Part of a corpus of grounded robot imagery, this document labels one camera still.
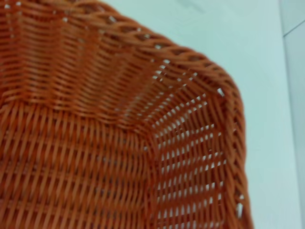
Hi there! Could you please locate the orange woven wicker basket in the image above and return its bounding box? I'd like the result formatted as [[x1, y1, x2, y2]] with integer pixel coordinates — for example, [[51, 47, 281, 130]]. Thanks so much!
[[0, 0, 254, 229]]

